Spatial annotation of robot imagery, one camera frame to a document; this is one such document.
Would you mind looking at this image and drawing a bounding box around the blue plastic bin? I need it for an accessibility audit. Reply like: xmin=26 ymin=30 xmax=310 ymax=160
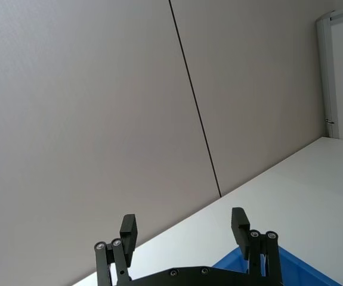
xmin=211 ymin=245 xmax=343 ymax=286

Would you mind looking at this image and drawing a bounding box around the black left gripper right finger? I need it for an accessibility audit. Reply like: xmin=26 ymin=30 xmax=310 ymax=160
xmin=231 ymin=207 xmax=283 ymax=285

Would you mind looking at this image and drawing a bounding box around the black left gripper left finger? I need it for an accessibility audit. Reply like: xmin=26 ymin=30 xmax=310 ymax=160
xmin=93 ymin=213 xmax=139 ymax=286

